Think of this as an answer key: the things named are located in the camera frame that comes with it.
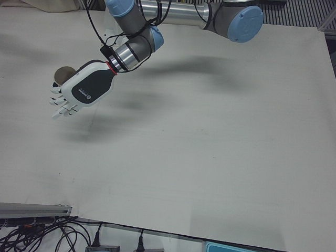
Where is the beige paper cup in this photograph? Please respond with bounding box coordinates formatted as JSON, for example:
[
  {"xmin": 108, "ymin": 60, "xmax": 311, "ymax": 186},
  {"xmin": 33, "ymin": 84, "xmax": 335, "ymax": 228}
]
[{"xmin": 53, "ymin": 66, "xmax": 77, "ymax": 87}]

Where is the black adapter power cable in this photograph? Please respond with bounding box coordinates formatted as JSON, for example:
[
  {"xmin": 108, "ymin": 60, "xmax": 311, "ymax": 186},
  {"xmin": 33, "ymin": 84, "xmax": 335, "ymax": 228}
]
[
  {"xmin": 77, "ymin": 216, "xmax": 103, "ymax": 247},
  {"xmin": 137, "ymin": 228, "xmax": 145, "ymax": 250}
]

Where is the beige cloth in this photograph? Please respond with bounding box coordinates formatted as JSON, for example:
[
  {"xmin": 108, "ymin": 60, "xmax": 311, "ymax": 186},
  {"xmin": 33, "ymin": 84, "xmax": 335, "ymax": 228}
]
[{"xmin": 20, "ymin": 0, "xmax": 79, "ymax": 13}]

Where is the ribbed striped panel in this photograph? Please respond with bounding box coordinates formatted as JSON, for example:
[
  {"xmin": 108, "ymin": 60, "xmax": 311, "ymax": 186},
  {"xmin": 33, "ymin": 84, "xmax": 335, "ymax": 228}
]
[{"xmin": 262, "ymin": 0, "xmax": 336, "ymax": 27}]

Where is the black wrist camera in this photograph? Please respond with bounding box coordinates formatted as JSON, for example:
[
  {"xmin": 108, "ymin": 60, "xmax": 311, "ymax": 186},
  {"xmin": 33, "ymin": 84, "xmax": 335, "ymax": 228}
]
[{"xmin": 99, "ymin": 45, "xmax": 116, "ymax": 60}]

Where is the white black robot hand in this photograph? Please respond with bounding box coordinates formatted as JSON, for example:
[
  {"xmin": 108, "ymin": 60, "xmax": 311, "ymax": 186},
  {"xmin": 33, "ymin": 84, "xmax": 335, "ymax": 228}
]
[{"xmin": 48, "ymin": 59, "xmax": 118, "ymax": 120}]

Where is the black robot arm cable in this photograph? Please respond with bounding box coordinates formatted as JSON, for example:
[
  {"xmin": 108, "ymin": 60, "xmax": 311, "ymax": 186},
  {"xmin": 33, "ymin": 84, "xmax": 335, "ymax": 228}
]
[{"xmin": 85, "ymin": 0, "xmax": 174, "ymax": 73}]

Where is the aluminium profile rail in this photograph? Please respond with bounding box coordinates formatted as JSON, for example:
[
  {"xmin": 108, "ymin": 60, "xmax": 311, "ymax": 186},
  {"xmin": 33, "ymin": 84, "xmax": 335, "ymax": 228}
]
[{"xmin": 0, "ymin": 202, "xmax": 74, "ymax": 218}]

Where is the black cable track bar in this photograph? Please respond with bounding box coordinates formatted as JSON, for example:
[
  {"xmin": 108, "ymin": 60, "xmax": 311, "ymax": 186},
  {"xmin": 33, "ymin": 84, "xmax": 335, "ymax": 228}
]
[{"xmin": 0, "ymin": 216, "xmax": 57, "ymax": 229}]

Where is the black loose cable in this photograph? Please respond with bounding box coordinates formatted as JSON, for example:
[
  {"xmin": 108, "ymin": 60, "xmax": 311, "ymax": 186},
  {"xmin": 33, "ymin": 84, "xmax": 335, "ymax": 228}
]
[
  {"xmin": 58, "ymin": 223, "xmax": 92, "ymax": 252},
  {"xmin": 0, "ymin": 215, "xmax": 79, "ymax": 252}
]

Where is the light blue teach pendant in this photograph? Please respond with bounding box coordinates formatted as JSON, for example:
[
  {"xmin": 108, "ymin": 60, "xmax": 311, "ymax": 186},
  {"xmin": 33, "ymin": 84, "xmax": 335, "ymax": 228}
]
[{"xmin": 205, "ymin": 241, "xmax": 263, "ymax": 252}]

